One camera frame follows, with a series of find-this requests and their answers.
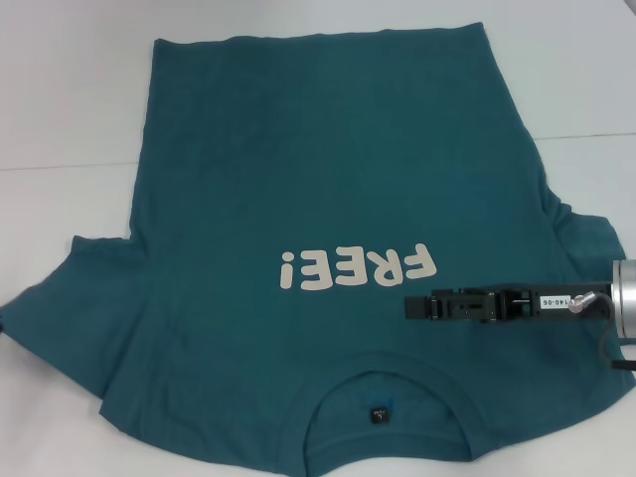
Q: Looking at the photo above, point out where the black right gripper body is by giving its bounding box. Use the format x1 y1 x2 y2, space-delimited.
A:
491 280 617 323

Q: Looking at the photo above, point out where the teal blue printed T-shirt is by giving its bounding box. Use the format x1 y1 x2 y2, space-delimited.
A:
0 22 636 477

